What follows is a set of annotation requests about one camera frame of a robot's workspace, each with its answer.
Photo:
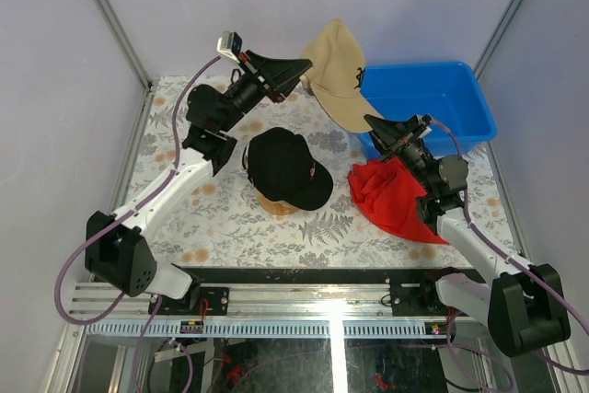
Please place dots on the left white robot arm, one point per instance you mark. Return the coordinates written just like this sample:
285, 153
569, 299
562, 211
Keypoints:
118, 244

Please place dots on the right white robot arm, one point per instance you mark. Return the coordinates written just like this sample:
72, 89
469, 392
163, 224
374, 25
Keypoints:
521, 304

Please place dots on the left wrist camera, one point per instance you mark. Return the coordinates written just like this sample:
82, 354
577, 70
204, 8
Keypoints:
229, 46

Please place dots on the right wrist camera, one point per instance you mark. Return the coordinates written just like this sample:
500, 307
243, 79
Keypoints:
424, 125

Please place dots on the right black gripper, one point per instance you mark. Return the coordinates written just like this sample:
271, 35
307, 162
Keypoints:
389, 133

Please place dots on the blue plastic bin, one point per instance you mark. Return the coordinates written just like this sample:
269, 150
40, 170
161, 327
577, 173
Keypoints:
447, 91

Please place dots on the left aluminium corner post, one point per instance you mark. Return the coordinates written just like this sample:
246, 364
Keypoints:
124, 43

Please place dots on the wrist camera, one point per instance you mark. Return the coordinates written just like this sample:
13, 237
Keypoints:
424, 125
229, 46

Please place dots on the wooden hat stand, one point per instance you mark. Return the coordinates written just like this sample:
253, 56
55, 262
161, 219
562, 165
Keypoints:
275, 208

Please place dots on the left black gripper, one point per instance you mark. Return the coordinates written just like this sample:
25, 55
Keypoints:
277, 75

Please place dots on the right aluminium corner post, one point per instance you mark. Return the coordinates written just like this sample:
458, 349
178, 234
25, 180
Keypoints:
495, 39

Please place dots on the aluminium corner post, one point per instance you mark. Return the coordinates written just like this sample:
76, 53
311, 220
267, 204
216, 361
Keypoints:
495, 39
124, 43

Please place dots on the floral table mat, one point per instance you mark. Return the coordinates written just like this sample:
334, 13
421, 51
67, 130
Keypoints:
221, 223

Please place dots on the black cap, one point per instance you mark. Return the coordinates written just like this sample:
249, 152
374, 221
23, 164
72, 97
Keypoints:
280, 166

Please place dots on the red cloth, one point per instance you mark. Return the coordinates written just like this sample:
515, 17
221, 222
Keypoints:
386, 194

